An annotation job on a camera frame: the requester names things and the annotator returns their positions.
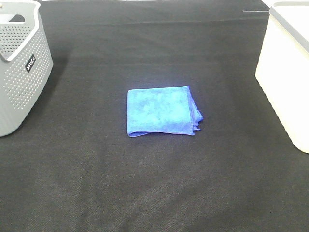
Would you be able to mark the grey perforated plastic basket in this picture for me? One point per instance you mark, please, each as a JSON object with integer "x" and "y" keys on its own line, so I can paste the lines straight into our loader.
{"x": 25, "y": 62}

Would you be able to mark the black table cloth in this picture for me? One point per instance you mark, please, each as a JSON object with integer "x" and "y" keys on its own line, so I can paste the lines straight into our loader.
{"x": 71, "y": 166}

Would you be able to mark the white plastic storage bin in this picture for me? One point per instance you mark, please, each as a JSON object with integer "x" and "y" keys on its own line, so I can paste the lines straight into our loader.
{"x": 283, "y": 68}

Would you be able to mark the blue microfiber towel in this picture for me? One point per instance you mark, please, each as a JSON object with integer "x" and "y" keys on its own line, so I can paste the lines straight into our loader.
{"x": 163, "y": 110}

